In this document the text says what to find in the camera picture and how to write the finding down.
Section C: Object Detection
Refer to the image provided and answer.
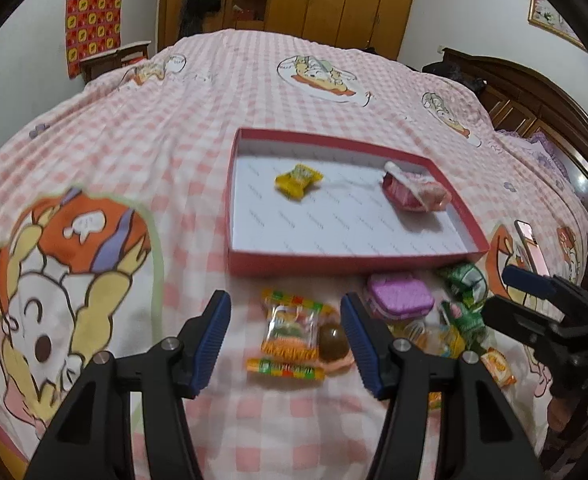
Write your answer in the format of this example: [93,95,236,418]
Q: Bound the framed wall picture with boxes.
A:
[527,0,588,53]

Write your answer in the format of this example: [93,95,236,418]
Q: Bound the dark clothing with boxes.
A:
[420,60,487,93]

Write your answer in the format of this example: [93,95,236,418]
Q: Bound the purple tin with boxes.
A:
[365,272,435,321]

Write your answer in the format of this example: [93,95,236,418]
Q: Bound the dark wooden headboard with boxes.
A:
[441,47,588,241]

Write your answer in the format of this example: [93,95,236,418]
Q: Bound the green snack packet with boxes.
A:
[436,261,490,306]
[439,300,490,351]

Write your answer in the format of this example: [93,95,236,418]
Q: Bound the red cardboard box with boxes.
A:
[226,127,490,276]

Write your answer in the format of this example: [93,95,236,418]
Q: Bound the pink checked cartoon bedspread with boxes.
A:
[0,29,588,480]

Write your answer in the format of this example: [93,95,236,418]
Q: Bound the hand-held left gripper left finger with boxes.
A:
[24,289,232,480]

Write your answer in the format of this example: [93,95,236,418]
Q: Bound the pink smartphone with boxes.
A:
[514,219,552,278]

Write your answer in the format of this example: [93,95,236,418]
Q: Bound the purple lace pillowcase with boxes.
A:
[494,130,588,246]

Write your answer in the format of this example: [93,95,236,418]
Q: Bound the red patterned wall cloth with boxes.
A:
[64,0,124,80]

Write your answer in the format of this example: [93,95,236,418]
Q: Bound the small orange snack packet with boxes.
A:
[480,347,518,388]

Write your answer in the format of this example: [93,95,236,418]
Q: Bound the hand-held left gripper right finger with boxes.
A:
[340,291,545,480]

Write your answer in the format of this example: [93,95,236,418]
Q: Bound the orange gummy packet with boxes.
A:
[245,287,337,382]

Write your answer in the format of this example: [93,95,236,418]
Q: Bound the yellow wrapped candy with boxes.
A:
[274,163,325,200]

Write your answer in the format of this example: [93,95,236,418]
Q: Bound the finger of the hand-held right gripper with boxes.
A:
[480,295,565,348]
[502,264,588,318]

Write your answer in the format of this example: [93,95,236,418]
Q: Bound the chocolate ball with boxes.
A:
[314,322,357,373]

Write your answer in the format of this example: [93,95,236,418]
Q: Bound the dark red storage box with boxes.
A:
[234,5,266,23]

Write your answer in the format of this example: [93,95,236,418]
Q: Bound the clear candy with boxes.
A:
[391,320,467,358]

